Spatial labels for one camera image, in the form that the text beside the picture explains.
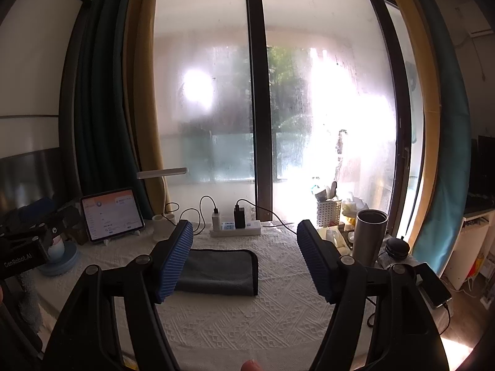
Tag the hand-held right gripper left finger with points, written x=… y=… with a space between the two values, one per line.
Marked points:
x=174 y=262

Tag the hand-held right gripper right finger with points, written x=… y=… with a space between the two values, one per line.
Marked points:
x=315 y=262

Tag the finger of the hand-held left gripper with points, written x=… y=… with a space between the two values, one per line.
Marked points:
x=64 y=220

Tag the grey towel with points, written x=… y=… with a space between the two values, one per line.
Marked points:
x=220 y=268

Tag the person's right hand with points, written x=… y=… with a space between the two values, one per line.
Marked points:
x=253 y=366

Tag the tissue box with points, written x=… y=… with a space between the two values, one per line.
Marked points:
x=334 y=237

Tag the small white cup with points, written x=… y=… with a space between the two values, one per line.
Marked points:
x=159 y=228

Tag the blue round base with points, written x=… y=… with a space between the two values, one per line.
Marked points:
x=62 y=261

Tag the grey fluffy cloth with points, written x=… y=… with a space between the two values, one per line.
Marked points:
x=29 y=301

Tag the tablet with lit screen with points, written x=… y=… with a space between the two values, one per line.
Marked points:
x=111 y=214

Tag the white tablet stand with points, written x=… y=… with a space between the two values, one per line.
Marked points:
x=136 y=232

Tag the white perforated utensil holder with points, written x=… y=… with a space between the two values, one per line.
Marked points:
x=328 y=212

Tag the dark glossy panel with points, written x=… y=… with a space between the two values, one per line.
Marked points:
x=27 y=177

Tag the steel tumbler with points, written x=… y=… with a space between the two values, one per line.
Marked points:
x=369 y=237

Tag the white charger plug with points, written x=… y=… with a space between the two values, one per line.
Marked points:
x=215 y=216

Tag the white plastic bag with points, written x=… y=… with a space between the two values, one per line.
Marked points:
x=354 y=205

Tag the white power strip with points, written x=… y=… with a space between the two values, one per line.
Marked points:
x=236 y=230

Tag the black charger plug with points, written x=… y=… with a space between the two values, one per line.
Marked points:
x=239 y=217

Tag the white textured table cloth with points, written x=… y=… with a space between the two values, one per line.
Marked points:
x=239 y=324

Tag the white desk lamp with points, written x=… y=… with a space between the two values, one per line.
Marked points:
x=162 y=172

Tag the dark green curtain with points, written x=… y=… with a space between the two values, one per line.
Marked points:
x=98 y=104

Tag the black smartphone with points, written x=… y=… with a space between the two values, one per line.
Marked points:
x=435 y=284

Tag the yellow curtain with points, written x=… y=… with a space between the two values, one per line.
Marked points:
x=145 y=104
x=423 y=96

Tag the white shelf cabinet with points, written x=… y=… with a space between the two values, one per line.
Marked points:
x=473 y=251

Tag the glass sliding door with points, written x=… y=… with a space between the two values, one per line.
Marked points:
x=267 y=85

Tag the teal curtain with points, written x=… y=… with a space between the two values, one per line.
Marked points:
x=444 y=123

